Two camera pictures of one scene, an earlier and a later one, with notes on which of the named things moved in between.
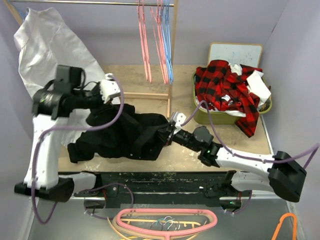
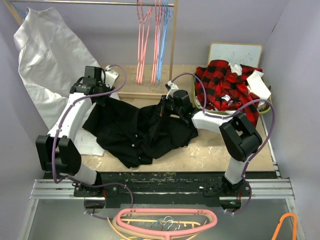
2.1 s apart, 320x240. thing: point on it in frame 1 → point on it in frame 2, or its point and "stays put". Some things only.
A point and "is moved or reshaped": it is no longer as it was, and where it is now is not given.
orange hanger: [294, 232] stays put
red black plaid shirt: [220, 87] stays put
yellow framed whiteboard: [247, 54] stays put
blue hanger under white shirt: [22, 13] stays put
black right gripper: [166, 133] → [161, 107]
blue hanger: [166, 25] → [166, 13]
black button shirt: [115, 130] is moved or reshaped
